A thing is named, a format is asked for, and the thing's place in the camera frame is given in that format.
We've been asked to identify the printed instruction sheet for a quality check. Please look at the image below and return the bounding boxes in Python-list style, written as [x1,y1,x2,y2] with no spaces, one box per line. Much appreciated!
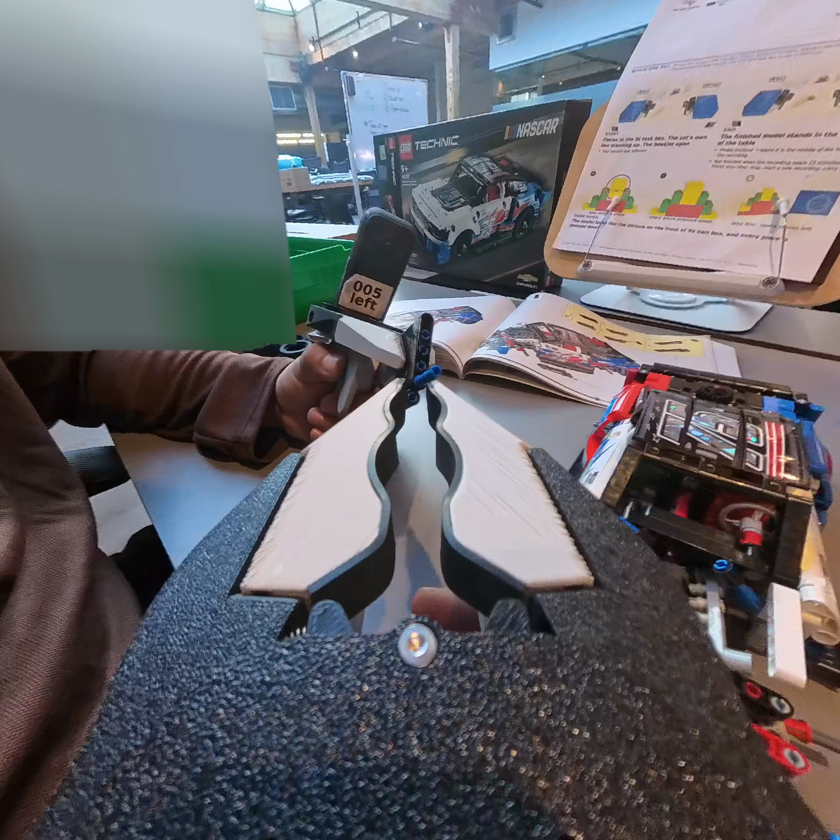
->
[551,0,840,284]

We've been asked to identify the toy brick race car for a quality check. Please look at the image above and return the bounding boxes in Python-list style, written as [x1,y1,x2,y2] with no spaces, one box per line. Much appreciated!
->
[577,363,840,723]

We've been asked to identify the instruction booklet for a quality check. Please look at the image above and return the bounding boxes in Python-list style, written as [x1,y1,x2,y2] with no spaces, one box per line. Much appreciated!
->
[384,292,742,408]

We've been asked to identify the black toy car set box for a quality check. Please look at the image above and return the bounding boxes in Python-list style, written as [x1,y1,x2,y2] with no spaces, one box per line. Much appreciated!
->
[373,100,593,294]

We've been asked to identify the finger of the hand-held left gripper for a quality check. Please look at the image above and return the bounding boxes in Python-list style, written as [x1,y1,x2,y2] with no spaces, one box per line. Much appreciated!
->
[333,320,411,371]

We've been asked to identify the black office chair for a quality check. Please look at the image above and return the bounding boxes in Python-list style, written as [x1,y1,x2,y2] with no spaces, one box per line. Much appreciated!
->
[62,446,175,611]

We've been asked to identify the person's left forearm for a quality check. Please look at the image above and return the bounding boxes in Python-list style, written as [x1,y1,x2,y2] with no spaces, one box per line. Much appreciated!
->
[0,350,296,470]

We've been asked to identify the whiteboard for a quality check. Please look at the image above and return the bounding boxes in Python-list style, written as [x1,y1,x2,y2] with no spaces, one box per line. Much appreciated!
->
[340,70,431,217]

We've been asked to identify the person's left hand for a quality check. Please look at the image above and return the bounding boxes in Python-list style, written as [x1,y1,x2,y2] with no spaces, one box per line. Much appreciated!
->
[276,341,368,447]

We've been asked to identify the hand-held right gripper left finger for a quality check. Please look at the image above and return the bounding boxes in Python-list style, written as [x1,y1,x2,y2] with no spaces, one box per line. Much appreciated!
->
[238,377,408,599]

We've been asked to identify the black brick beam blue pins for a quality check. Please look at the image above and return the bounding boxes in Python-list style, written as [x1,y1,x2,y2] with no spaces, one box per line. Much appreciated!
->
[407,314,442,403]

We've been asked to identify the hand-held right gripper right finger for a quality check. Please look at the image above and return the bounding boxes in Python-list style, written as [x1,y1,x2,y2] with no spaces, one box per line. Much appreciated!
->
[427,379,596,593]

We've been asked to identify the green plastic bin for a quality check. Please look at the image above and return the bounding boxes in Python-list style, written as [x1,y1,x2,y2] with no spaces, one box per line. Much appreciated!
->
[287,235,357,327]

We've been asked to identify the person's right hand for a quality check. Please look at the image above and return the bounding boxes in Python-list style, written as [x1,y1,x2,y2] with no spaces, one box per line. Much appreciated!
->
[412,588,483,632]

